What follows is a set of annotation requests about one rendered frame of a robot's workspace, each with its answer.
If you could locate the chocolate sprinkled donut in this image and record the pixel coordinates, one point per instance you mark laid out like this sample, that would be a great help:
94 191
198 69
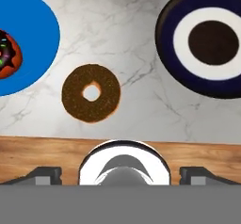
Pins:
9 56

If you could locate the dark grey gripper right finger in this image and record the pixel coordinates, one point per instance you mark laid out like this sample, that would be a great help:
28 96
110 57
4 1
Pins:
194 175

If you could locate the white and black round object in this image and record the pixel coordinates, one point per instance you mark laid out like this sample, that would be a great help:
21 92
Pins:
91 168

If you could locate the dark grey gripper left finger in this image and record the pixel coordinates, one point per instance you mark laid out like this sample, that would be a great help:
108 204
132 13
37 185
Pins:
47 175

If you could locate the dark blue and white plate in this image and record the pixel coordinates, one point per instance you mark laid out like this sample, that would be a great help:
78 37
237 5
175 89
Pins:
182 39

